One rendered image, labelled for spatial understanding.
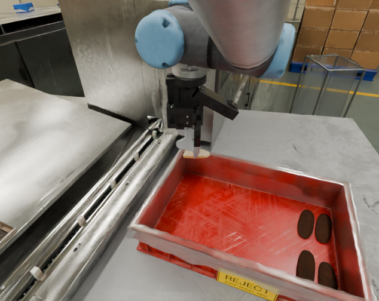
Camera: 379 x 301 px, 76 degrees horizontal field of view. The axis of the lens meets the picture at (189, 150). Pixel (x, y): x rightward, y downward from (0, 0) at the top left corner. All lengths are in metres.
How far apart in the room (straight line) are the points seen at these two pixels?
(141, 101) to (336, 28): 3.79
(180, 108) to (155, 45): 0.20
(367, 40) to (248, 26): 4.37
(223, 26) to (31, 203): 0.66
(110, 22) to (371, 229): 0.94
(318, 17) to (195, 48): 4.04
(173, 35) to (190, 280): 0.49
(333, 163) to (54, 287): 0.89
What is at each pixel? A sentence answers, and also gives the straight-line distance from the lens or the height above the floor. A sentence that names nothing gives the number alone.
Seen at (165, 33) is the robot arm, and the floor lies 1.30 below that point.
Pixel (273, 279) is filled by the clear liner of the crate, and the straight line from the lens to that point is 0.52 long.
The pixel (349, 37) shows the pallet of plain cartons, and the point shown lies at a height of 0.55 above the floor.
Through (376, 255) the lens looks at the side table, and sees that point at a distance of 0.77.
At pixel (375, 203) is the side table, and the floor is 0.82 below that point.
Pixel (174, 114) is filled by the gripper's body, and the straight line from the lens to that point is 0.55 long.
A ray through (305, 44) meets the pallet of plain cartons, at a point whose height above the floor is 0.41.
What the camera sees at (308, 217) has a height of 0.83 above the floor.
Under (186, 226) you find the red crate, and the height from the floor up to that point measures 0.82.
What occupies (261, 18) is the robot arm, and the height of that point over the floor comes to 1.35.
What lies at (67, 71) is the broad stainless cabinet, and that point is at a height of 0.50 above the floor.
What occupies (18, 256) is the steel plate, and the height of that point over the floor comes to 0.82.
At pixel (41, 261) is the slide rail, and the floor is 0.85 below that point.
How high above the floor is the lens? 1.37
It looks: 37 degrees down
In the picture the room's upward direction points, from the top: straight up
